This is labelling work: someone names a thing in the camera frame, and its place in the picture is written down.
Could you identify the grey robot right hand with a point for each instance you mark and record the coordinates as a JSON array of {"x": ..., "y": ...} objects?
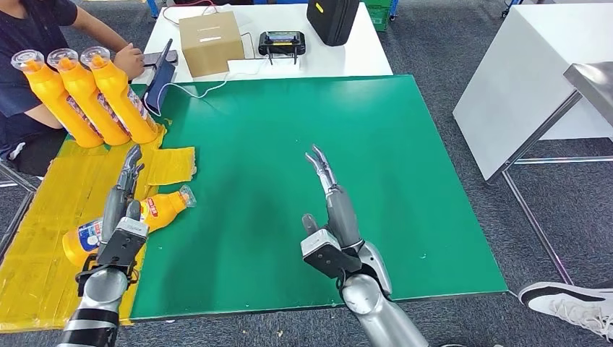
[{"x": 342, "y": 215}]

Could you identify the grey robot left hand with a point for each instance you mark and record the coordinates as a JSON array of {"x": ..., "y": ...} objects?
[{"x": 112, "y": 215}]

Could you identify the orange detergent bottle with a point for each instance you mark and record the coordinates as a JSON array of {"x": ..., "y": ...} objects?
[
  {"x": 117, "y": 91},
  {"x": 81, "y": 96},
  {"x": 165, "y": 208},
  {"x": 48, "y": 96}
]

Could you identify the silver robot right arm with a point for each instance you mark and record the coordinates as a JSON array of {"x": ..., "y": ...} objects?
[{"x": 373, "y": 306}]

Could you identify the yellow taped sheet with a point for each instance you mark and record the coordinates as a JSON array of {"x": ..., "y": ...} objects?
[{"x": 43, "y": 215}]

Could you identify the green table board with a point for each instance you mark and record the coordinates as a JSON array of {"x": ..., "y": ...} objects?
[{"x": 287, "y": 124}]

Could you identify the blue tablet case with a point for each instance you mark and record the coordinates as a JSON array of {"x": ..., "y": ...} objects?
[{"x": 160, "y": 88}]

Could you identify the white table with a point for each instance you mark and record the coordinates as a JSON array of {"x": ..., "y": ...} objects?
[{"x": 335, "y": 57}]

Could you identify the black handheld controller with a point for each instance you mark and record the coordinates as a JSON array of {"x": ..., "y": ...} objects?
[{"x": 281, "y": 44}]

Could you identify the black carrying case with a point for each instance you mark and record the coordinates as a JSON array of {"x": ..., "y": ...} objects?
[{"x": 333, "y": 21}]

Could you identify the cardboard box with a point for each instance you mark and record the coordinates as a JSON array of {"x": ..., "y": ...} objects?
[{"x": 210, "y": 43}]

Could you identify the green plastic crate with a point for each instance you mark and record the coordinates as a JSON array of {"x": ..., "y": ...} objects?
[{"x": 379, "y": 16}]

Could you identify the person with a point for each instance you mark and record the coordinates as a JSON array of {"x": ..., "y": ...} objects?
[{"x": 19, "y": 19}]

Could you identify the white cabinet panel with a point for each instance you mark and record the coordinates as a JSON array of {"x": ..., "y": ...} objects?
[{"x": 527, "y": 72}]

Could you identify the white sneaker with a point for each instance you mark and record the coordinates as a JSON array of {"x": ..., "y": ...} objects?
[{"x": 565, "y": 306}]

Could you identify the steel table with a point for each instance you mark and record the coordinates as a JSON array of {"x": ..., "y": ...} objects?
[{"x": 594, "y": 81}]

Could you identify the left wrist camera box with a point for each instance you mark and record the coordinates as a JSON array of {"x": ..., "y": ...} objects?
[{"x": 122, "y": 244}]

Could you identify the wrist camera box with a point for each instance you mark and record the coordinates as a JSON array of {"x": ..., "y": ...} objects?
[
  {"x": 328, "y": 254},
  {"x": 122, "y": 244}
]

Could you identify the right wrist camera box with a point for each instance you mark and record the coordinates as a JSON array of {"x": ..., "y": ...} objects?
[{"x": 328, "y": 254}]

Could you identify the grey metal chair frame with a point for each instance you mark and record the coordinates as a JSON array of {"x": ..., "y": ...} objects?
[{"x": 21, "y": 178}]

